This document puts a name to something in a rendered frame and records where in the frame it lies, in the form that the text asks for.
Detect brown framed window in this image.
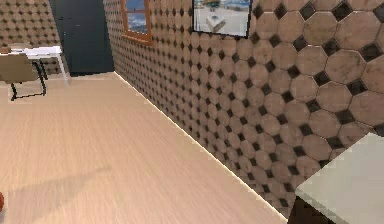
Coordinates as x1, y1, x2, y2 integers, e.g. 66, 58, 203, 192
120, 0, 154, 47

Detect dark room door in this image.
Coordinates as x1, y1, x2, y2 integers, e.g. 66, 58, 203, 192
48, 0, 116, 78

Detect white table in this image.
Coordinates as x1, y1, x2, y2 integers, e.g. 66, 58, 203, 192
0, 45, 71, 88

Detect pale green top cabinet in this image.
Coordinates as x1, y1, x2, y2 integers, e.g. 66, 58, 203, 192
287, 132, 384, 224

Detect brown chair black legs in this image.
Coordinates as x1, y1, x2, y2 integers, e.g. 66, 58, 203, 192
0, 53, 49, 102

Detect black framed wall picture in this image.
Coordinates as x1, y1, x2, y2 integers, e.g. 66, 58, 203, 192
191, 0, 253, 39

